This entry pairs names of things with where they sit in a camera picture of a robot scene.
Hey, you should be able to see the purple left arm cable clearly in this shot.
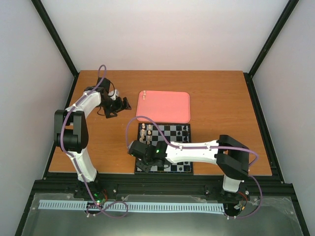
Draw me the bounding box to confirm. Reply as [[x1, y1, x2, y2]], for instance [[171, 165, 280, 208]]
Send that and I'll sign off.
[[60, 64, 129, 220]]

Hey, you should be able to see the left black frame post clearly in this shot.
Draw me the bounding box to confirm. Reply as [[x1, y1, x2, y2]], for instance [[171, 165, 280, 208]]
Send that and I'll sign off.
[[31, 0, 79, 77]]

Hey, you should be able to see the black white chessboard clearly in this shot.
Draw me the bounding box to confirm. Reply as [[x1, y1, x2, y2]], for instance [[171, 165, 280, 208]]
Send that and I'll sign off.
[[138, 123, 193, 174]]

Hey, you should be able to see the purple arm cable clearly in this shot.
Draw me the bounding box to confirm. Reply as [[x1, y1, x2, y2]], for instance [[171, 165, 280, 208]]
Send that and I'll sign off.
[[126, 116, 263, 219], [60, 64, 129, 220]]

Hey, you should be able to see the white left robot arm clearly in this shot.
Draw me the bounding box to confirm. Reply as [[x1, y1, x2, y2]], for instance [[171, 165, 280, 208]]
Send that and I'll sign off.
[[54, 77, 131, 198]]

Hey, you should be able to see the right black frame post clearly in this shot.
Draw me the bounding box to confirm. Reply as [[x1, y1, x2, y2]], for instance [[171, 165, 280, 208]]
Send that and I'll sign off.
[[248, 0, 299, 79]]

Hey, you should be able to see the light blue slotted cable duct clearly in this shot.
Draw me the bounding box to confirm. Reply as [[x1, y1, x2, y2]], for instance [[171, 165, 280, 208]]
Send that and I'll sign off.
[[38, 200, 224, 214]]

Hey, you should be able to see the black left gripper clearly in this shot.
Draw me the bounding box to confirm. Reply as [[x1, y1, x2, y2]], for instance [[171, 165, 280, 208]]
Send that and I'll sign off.
[[99, 97, 131, 118]]

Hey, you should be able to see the black aluminium frame base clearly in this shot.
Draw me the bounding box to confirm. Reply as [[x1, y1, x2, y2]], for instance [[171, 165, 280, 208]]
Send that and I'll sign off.
[[14, 71, 311, 236]]

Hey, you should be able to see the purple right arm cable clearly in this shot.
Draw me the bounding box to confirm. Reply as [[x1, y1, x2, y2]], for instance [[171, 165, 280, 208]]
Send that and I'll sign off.
[[126, 116, 263, 219]]

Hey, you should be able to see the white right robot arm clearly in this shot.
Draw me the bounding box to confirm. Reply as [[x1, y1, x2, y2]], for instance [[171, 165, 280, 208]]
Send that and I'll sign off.
[[127, 135, 259, 193]]

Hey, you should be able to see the black frame post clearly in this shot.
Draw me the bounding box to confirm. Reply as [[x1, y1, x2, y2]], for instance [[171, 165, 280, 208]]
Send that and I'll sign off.
[[31, 0, 79, 77], [248, 0, 299, 79]]

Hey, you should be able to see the pink plastic tray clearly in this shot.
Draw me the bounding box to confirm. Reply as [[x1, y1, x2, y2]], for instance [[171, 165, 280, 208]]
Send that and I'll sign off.
[[136, 90, 190, 123]]

